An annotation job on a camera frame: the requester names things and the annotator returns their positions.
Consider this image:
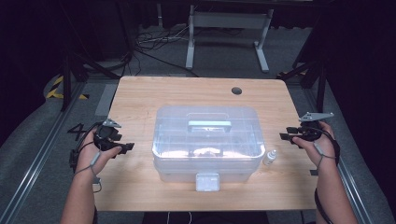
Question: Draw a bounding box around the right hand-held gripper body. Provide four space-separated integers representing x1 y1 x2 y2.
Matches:
293 111 334 142

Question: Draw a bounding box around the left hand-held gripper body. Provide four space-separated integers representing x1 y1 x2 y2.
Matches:
92 118 126 153

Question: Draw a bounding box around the small white dropper bottle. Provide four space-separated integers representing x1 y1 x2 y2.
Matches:
262 148 277 167

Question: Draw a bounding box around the clear plastic storage box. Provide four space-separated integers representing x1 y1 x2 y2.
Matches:
151 105 267 192

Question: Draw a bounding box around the person's right hand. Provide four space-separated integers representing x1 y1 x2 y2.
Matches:
291 120 339 172

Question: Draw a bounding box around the person's left hand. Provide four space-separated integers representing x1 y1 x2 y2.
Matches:
75 128 123 179

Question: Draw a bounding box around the black metal stand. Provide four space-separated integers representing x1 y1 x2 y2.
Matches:
59 0 121 112
276 55 330 119

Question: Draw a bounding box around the yellow black floor tape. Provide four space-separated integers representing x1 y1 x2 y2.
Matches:
45 75 91 101

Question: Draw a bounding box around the person's dark clothing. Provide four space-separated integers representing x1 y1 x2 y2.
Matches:
142 211 271 224

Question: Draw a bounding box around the grey right wrist strap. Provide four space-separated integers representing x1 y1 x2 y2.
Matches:
312 141 339 172

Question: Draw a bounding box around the grey wrist strap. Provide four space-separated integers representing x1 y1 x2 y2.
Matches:
74 150 103 194
312 141 339 172

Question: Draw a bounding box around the grey left wrist strap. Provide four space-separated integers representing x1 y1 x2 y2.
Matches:
74 150 103 194

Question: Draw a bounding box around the left hand-held gripper cable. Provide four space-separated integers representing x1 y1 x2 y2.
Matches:
68 120 105 175

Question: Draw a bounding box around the aluminium floor rail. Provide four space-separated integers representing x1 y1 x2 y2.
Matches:
0 81 89 224
303 88 373 224

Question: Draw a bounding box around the thin white cable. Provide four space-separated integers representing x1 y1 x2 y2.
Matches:
165 211 193 224

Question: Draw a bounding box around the bundle of floor cables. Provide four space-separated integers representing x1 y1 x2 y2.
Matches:
133 23 200 78

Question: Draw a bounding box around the grey metal table frame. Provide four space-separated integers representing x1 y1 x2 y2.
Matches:
185 4 276 75

